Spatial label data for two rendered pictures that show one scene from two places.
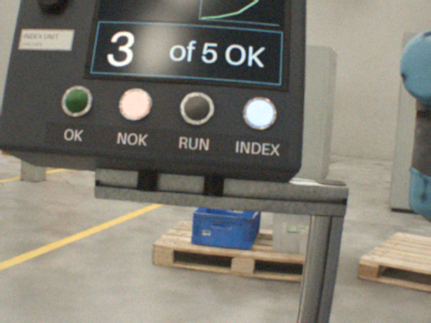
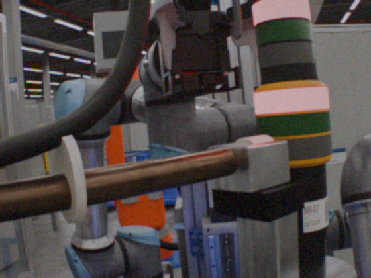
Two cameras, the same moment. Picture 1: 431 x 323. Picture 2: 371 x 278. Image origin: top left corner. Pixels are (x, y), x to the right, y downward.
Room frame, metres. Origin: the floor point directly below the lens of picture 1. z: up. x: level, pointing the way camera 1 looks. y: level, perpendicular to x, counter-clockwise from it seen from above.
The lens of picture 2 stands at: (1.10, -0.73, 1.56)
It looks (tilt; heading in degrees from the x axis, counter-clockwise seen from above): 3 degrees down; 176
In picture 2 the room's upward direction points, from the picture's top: 5 degrees counter-clockwise
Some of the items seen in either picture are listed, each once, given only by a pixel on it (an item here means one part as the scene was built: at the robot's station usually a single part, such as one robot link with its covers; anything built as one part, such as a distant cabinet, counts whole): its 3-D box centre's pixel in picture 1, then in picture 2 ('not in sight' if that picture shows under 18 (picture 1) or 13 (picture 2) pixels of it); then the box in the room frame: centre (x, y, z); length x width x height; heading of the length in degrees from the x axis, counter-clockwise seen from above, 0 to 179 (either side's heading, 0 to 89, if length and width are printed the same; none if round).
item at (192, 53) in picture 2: not in sight; (191, 55); (0.66, -0.69, 1.63); 0.12 x 0.08 x 0.09; 8
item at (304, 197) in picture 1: (222, 191); not in sight; (0.53, -0.01, 1.04); 0.24 x 0.03 x 0.03; 89
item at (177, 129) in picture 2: not in sight; (183, 135); (0.50, -0.70, 1.53); 0.11 x 0.08 x 0.11; 118
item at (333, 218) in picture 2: not in sight; (315, 231); (0.07, -0.32, 1.20); 0.13 x 0.12 x 0.14; 84
